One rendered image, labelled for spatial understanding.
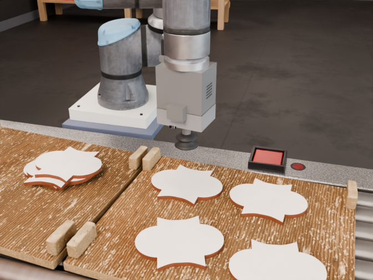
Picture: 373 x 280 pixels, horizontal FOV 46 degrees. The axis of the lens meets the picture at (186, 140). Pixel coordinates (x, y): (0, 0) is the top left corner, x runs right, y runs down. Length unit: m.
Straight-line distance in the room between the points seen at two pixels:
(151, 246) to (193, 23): 0.34
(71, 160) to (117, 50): 0.42
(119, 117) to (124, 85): 0.09
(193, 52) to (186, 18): 0.05
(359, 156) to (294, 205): 2.28
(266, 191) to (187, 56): 0.29
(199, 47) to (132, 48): 0.53
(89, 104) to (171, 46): 0.65
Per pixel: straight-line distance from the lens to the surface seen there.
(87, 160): 0.89
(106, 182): 0.86
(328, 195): 0.85
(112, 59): 1.22
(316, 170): 0.97
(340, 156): 3.02
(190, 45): 0.68
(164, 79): 0.72
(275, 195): 0.81
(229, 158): 0.97
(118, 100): 1.24
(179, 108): 0.71
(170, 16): 0.68
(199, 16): 0.68
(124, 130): 1.21
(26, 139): 1.07
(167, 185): 0.82
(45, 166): 0.89
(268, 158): 0.96
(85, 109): 1.27
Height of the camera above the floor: 1.39
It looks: 27 degrees down
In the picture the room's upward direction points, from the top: straight up
